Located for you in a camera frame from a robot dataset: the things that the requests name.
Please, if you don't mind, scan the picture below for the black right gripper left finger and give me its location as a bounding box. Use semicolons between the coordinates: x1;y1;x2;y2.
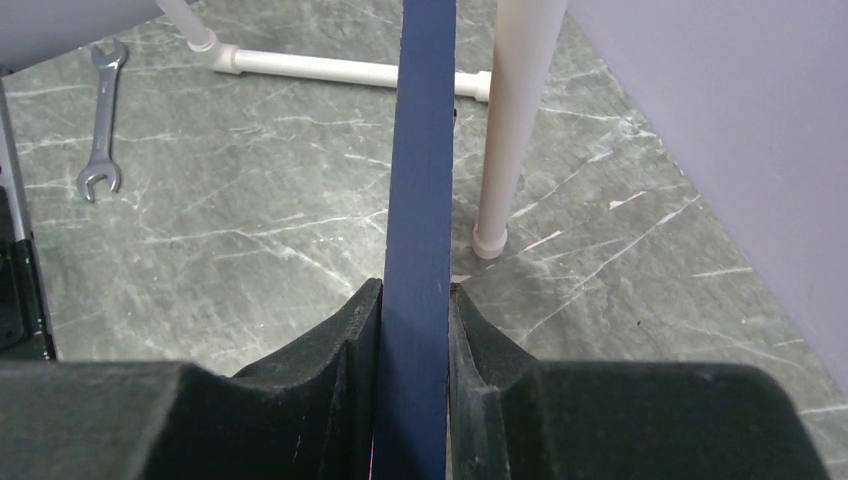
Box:
1;279;383;479

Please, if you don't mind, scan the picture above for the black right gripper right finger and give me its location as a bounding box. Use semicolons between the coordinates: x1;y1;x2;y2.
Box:
449;285;828;479

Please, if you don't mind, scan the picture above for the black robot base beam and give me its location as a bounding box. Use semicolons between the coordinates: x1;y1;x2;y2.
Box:
1;93;58;362

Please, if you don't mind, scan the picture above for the silver open-end wrench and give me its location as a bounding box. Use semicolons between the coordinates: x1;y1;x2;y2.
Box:
76;39;129;203

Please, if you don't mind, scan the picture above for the white PVC pipe stand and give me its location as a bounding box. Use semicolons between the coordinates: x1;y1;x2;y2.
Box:
157;1;567;260

